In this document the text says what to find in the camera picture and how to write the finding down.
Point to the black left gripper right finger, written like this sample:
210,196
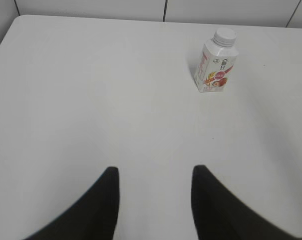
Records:
220,215

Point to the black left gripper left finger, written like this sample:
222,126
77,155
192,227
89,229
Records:
93,216

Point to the white strawberry yogurt bottle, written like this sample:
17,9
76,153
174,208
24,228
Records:
213,70

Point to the white plastic bottle cap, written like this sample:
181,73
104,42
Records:
224,37

